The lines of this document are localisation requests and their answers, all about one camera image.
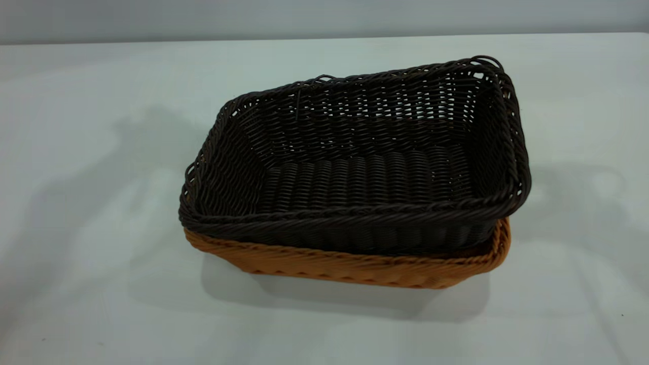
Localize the dark brown wicker basket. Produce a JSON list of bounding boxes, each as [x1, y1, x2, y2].
[[178, 55, 532, 257]]

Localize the orange wicker basket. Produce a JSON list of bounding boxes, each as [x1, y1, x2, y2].
[[184, 218, 511, 289]]

